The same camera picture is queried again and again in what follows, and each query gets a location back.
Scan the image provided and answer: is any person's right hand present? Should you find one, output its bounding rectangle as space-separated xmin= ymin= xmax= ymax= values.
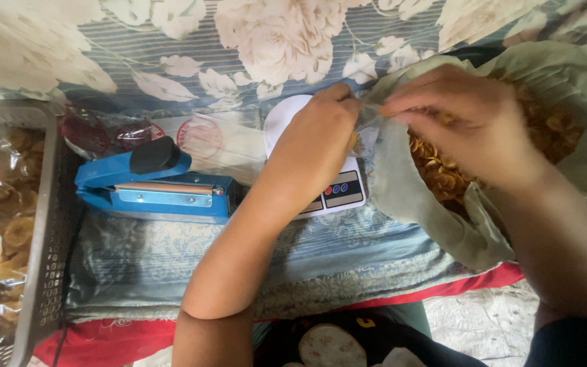
xmin=380 ymin=64 xmax=550 ymax=190

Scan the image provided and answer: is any person's left hand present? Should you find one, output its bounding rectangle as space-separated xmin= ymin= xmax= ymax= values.
xmin=267 ymin=83 xmax=363 ymax=206

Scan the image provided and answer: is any small clear plastic bag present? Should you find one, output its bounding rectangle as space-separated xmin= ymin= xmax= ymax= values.
xmin=347 ymin=99 xmax=392 ymax=159

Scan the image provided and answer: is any heap of banana chips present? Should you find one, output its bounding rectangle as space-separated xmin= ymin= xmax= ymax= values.
xmin=408 ymin=76 xmax=586 ymax=216

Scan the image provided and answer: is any white digital kitchen scale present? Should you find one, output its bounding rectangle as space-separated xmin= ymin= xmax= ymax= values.
xmin=263 ymin=94 xmax=368 ymax=221

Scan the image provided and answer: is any large pale green plastic bag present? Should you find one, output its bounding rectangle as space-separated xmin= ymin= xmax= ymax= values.
xmin=364 ymin=41 xmax=587 ymax=271

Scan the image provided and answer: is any stack of clear printed bags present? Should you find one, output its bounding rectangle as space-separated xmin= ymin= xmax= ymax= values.
xmin=61 ymin=104 xmax=274 ymax=187

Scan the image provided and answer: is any blue impulse bag sealer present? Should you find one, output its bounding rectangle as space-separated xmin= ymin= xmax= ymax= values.
xmin=74 ymin=136 xmax=247 ymax=225

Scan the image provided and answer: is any floral striped bed sheet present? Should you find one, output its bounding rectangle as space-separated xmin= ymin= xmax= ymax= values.
xmin=0 ymin=0 xmax=587 ymax=154

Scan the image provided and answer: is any blue patterned folded cloth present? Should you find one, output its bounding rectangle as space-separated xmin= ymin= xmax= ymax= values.
xmin=66 ymin=153 xmax=480 ymax=323

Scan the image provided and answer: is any black printed shirt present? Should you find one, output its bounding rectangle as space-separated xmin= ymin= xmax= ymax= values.
xmin=252 ymin=303 xmax=587 ymax=367

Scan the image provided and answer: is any grey perforated plastic basket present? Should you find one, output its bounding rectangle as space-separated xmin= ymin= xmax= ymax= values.
xmin=0 ymin=99 xmax=86 ymax=367

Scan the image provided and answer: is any red cloth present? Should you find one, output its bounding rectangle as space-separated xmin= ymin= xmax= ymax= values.
xmin=33 ymin=262 xmax=527 ymax=367

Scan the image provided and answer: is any pile of filled chip packets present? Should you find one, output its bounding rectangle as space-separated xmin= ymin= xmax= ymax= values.
xmin=0 ymin=126 xmax=46 ymax=355

